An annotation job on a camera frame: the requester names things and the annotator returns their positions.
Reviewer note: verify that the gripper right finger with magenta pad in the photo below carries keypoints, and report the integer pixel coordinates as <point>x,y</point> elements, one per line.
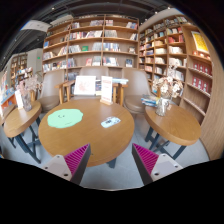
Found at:
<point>152,166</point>

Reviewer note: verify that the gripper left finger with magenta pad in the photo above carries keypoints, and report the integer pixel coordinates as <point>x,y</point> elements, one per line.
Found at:
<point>70,167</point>

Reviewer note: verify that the patterned computer mouse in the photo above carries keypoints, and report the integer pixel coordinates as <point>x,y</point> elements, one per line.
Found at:
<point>110,121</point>

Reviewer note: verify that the green mouse pad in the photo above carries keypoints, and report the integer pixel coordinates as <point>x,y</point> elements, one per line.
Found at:
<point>64,118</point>

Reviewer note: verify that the round wooden centre table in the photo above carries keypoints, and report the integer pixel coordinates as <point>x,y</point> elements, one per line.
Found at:
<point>106,143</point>

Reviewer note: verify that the round wooden table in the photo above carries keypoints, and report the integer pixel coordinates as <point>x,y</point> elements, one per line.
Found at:
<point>177,125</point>
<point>106,143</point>
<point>18,121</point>

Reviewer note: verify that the round wooden right table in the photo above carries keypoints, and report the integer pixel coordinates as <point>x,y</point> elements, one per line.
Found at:
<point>177,125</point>

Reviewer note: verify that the stack of books on chair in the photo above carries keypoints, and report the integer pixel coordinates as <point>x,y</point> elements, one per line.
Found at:
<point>149,100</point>

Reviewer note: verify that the round wooden left table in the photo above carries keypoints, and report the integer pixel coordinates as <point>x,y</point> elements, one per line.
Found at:
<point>18,121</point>

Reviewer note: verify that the beige left armchair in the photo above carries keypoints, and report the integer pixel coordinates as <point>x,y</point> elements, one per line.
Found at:
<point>49,97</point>

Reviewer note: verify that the glass vase with dried flowers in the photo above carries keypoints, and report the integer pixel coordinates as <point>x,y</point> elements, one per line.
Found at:
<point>168,88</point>

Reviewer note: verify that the white picture board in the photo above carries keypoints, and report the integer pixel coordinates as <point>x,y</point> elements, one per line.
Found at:
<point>85,85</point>

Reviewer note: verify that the white card on left table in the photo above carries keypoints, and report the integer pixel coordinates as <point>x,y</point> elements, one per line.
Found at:
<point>19,99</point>

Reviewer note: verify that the beige right armchair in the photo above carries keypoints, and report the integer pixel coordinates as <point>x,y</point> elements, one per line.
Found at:
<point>138,86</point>

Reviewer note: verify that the white standing sign card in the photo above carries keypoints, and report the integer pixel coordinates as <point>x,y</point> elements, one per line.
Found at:
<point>106,90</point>

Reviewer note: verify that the left vase with dried flowers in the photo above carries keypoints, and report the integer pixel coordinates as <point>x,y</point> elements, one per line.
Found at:
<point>25,87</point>

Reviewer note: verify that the far left bookshelf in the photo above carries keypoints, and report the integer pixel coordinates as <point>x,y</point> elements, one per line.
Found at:
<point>19,69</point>

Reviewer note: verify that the right wooden bookshelf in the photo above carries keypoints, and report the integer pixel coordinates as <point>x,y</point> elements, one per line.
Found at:
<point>168,41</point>

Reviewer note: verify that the large wooden bookshelf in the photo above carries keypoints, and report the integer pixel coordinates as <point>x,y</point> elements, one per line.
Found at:
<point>92,40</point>

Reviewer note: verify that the yellow poster on shelf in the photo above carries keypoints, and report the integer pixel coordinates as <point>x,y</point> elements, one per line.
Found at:
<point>199,42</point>

